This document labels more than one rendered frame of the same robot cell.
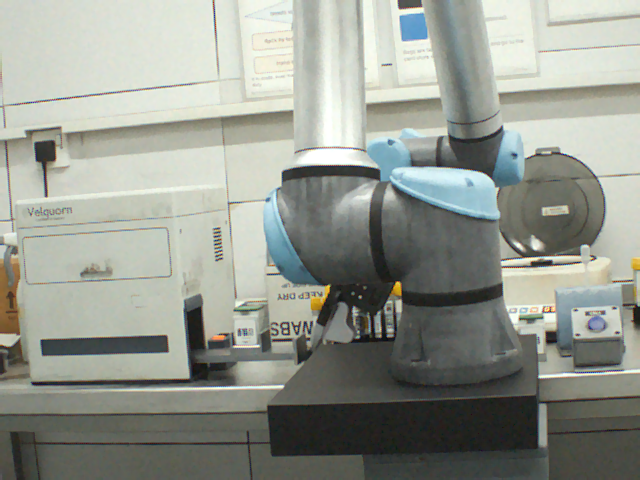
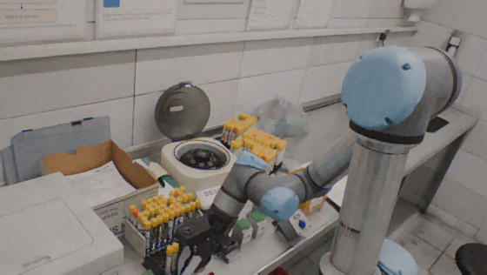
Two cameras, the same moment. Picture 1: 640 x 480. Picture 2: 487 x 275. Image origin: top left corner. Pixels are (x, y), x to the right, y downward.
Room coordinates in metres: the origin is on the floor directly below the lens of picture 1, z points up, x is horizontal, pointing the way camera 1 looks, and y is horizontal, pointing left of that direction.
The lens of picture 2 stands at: (1.22, 0.57, 1.68)
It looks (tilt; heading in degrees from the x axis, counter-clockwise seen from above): 30 degrees down; 298
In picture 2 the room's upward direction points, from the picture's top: 11 degrees clockwise
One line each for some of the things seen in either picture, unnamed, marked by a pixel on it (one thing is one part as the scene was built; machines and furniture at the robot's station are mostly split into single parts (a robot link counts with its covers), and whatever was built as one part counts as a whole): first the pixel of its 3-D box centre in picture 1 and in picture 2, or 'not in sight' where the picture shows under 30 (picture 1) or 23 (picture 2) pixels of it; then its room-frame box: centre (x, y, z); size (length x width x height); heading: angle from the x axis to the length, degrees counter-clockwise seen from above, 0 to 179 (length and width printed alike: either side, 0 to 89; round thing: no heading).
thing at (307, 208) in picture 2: not in sight; (302, 191); (1.52, -0.56, 0.92); 0.13 x 0.13 x 0.10; 75
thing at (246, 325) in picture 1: (249, 330); not in sight; (1.61, 0.12, 0.95); 0.05 x 0.04 x 0.06; 168
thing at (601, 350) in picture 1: (595, 335); (290, 222); (1.48, -0.39, 0.92); 0.13 x 0.07 x 0.08; 168
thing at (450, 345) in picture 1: (454, 326); not in sight; (1.19, -0.15, 0.99); 0.15 x 0.15 x 0.10
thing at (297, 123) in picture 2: not in sight; (292, 115); (1.84, -1.11, 0.94); 0.20 x 0.17 x 0.14; 59
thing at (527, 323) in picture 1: (532, 337); (256, 224); (1.56, -0.31, 0.91); 0.05 x 0.04 x 0.07; 168
